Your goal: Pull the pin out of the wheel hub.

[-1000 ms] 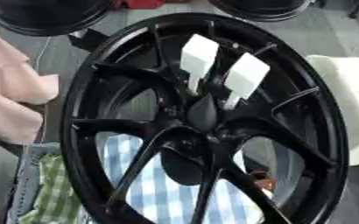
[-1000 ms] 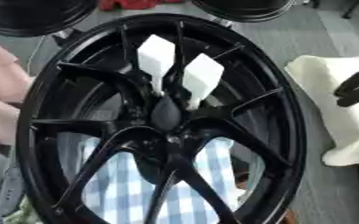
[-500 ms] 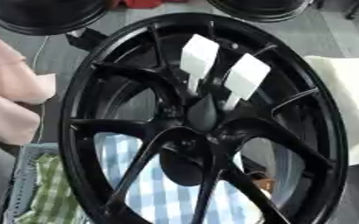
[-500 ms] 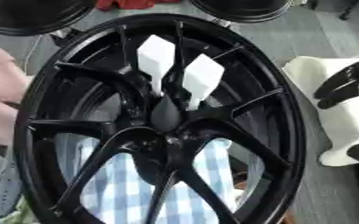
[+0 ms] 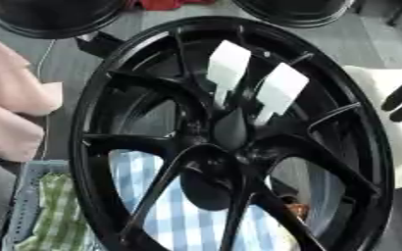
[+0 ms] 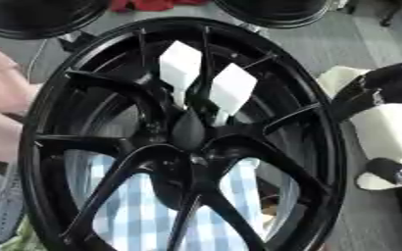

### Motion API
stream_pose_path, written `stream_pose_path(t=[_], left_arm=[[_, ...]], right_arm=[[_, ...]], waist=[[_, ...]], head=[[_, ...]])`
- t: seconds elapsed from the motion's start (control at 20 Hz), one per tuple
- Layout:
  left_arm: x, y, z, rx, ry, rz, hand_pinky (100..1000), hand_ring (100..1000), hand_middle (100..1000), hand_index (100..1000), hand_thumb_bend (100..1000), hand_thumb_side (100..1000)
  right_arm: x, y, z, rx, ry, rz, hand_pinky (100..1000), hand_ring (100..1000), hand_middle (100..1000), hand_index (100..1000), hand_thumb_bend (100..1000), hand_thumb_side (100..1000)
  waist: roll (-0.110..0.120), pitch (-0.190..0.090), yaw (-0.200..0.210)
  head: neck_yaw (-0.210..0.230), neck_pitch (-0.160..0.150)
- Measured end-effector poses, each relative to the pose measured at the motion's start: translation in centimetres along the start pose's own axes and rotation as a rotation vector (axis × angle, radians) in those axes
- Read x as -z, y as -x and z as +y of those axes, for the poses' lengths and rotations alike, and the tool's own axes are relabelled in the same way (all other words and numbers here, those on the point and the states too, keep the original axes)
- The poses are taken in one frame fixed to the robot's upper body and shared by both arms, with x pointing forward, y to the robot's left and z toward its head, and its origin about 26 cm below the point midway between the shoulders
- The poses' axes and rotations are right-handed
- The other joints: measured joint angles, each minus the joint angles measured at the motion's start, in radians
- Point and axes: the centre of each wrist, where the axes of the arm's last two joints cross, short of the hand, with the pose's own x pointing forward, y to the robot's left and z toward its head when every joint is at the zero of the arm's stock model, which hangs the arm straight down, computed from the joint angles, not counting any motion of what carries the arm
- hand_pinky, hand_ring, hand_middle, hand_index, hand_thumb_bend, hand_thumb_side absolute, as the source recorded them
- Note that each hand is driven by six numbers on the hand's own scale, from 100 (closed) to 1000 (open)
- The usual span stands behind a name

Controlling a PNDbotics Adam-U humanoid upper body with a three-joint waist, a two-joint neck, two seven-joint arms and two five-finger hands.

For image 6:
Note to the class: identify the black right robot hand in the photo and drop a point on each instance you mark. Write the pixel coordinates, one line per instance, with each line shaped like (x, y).
(390, 85)

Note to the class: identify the black spoked wheel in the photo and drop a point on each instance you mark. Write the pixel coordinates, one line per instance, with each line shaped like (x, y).
(153, 108)

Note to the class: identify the white foam block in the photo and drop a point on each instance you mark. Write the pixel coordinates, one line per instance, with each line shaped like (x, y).
(390, 130)

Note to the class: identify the dark chair base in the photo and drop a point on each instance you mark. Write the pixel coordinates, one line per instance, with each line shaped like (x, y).
(394, 11)

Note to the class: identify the red cloth item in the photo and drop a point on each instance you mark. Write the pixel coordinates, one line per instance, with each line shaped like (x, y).
(147, 4)

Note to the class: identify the light green cloth item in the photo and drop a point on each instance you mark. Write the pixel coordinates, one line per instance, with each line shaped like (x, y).
(22, 240)

